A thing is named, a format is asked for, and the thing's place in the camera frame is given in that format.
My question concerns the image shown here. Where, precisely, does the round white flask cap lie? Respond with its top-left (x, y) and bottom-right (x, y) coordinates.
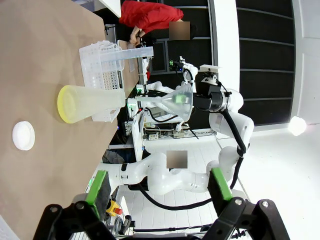
top-left (12, 120), bottom-right (36, 151)

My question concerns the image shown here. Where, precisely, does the round ceiling lamp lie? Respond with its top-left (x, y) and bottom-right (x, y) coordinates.
top-left (287, 116), bottom-right (307, 137)

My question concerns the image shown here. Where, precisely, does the translucent plastic conical flask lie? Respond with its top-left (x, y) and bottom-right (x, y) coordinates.
top-left (56, 84), bottom-right (126, 125)

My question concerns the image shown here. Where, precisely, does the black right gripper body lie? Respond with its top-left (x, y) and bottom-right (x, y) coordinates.
top-left (193, 79), bottom-right (227, 113)

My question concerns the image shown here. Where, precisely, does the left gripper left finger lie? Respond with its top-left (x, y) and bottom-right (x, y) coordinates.
top-left (32, 169), bottom-right (116, 240)

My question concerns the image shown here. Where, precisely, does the background person in orange-red top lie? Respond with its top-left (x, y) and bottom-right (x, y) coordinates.
top-left (118, 0), bottom-right (198, 47)

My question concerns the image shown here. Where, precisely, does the emergency stop button box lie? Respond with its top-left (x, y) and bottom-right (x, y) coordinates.
top-left (106, 199), bottom-right (124, 217)

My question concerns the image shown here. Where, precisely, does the white perforated plastic basket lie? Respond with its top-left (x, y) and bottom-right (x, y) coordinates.
top-left (79, 40), bottom-right (125, 123)

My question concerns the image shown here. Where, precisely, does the large white table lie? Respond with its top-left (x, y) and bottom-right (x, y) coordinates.
top-left (99, 0), bottom-right (124, 18)

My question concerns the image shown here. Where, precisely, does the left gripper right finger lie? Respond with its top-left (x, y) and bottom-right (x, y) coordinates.
top-left (204, 167), bottom-right (291, 240)

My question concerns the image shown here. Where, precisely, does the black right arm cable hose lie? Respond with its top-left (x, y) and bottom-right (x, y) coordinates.
top-left (128, 86), bottom-right (251, 211)

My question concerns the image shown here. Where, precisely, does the translucent plastic graduated cylinder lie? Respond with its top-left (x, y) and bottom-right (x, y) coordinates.
top-left (99, 46), bottom-right (154, 62)

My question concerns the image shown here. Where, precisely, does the white power strip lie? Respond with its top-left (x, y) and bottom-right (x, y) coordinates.
top-left (172, 128), bottom-right (216, 139)

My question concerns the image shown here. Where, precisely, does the translucent plastic funnel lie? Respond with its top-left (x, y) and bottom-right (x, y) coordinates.
top-left (134, 83), bottom-right (194, 124)

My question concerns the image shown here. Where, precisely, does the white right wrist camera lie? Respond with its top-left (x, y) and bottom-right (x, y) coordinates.
top-left (199, 64), bottom-right (223, 85)

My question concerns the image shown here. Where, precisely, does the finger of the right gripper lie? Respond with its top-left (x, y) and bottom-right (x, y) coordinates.
top-left (174, 92), bottom-right (197, 106)

